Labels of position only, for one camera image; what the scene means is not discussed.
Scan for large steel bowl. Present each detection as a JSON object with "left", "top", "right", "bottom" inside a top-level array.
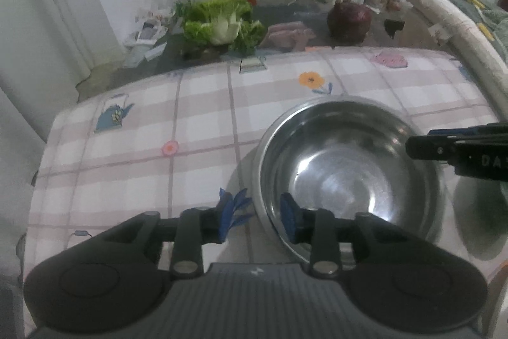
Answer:
[{"left": 254, "top": 100, "right": 444, "bottom": 273}]

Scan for checked floral tablecloth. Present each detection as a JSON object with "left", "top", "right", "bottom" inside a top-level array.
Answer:
[{"left": 23, "top": 46, "right": 508, "bottom": 326}]

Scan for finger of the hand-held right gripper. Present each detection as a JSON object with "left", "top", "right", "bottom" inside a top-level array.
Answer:
[
  {"left": 429, "top": 125, "right": 508, "bottom": 138},
  {"left": 406, "top": 134, "right": 461, "bottom": 164}
]

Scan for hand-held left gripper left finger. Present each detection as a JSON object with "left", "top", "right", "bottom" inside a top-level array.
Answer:
[{"left": 89, "top": 200, "right": 236, "bottom": 281}]

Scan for black plastic piece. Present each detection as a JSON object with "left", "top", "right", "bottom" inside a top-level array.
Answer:
[{"left": 384, "top": 18, "right": 404, "bottom": 40}]

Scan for pink meat package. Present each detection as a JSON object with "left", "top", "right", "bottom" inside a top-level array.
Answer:
[{"left": 264, "top": 22, "right": 316, "bottom": 51}]

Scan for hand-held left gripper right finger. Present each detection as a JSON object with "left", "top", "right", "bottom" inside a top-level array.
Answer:
[{"left": 280, "top": 193, "right": 421, "bottom": 280}]

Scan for purple cabbage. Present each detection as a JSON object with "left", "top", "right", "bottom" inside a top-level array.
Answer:
[{"left": 326, "top": 0, "right": 373, "bottom": 45}]

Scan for green lettuce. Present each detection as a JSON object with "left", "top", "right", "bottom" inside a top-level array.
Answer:
[{"left": 175, "top": 0, "right": 266, "bottom": 56}]

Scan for white padded rail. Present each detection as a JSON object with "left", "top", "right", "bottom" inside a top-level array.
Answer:
[{"left": 395, "top": 0, "right": 508, "bottom": 113}]

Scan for crumpled plastic bags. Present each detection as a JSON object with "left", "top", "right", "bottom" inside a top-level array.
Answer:
[{"left": 122, "top": 4, "right": 170, "bottom": 68}]

